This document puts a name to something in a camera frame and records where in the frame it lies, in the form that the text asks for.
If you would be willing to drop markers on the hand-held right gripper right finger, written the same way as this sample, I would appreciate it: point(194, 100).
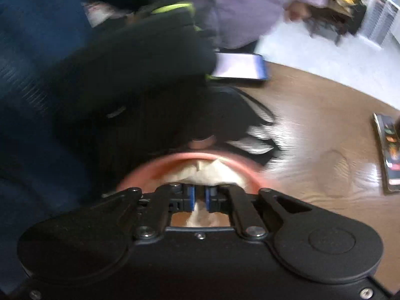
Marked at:
point(210, 198)

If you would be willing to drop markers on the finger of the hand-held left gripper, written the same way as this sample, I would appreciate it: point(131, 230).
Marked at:
point(232, 106)

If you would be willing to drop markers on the person's blue sweater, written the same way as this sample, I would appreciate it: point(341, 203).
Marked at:
point(25, 43)

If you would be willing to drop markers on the white drawer cabinet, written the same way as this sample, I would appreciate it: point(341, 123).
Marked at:
point(381, 15)

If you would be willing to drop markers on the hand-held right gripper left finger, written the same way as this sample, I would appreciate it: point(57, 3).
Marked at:
point(190, 198)

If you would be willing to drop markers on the smartphone with blue case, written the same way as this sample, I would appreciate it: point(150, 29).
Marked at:
point(240, 66)

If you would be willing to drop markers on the beige cloth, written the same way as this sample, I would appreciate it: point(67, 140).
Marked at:
point(206, 173)

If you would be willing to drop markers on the orange footed bowl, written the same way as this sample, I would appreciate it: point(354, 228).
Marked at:
point(150, 168)

